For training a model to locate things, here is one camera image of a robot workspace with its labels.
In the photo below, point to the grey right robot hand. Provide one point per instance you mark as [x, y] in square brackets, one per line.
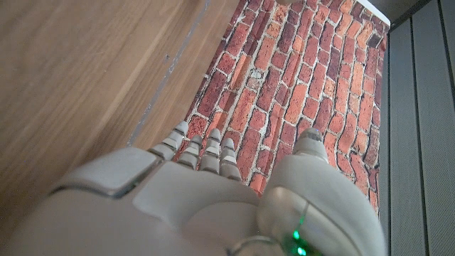
[185, 213]

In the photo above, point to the grey tape line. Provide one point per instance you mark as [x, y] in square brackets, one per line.
[170, 69]

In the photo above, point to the red brick printed backdrop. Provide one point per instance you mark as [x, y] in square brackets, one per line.
[302, 81]

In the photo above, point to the grey perforated wall panel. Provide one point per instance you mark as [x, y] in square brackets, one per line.
[423, 142]

